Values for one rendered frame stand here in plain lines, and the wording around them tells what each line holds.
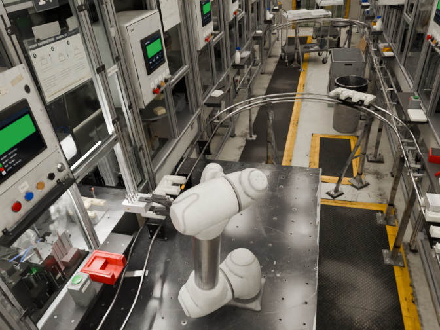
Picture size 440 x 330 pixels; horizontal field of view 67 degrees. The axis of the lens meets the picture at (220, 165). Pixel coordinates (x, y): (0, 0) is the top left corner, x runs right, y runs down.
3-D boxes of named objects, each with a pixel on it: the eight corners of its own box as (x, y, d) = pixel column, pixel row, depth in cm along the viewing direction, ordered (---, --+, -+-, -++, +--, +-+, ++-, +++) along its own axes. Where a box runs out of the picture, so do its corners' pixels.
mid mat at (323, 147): (365, 186, 328) (365, 185, 327) (307, 181, 342) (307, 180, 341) (358, 136, 406) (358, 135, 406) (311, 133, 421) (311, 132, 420)
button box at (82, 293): (87, 307, 138) (77, 289, 132) (71, 303, 140) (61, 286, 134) (97, 291, 144) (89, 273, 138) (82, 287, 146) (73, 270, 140)
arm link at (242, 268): (268, 289, 158) (268, 258, 146) (236, 308, 151) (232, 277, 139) (249, 266, 170) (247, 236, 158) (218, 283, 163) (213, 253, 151)
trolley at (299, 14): (284, 67, 634) (285, 13, 580) (278, 59, 680) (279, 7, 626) (330, 63, 633) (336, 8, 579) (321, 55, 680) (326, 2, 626)
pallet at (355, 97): (329, 101, 311) (330, 91, 306) (336, 96, 319) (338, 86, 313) (366, 111, 288) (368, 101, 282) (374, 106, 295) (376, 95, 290)
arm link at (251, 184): (244, 169, 122) (212, 183, 116) (265, 154, 105) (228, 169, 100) (260, 201, 120) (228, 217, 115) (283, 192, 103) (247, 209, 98)
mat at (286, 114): (289, 177, 350) (289, 176, 350) (234, 172, 366) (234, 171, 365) (312, 35, 810) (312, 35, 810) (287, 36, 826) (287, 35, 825)
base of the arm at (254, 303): (267, 274, 172) (267, 266, 169) (260, 312, 155) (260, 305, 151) (233, 268, 177) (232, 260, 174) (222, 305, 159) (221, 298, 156)
